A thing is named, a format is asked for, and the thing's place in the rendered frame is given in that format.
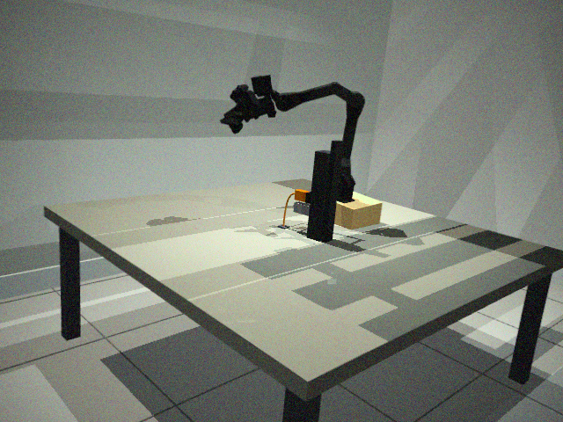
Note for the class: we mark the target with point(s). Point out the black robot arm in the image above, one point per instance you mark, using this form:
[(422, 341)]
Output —
[(286, 101)]

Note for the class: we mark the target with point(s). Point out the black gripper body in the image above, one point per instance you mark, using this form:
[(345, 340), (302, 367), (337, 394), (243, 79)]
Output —
[(253, 106)]

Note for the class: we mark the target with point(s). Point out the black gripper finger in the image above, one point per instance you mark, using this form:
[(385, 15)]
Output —
[(238, 111), (231, 122)]

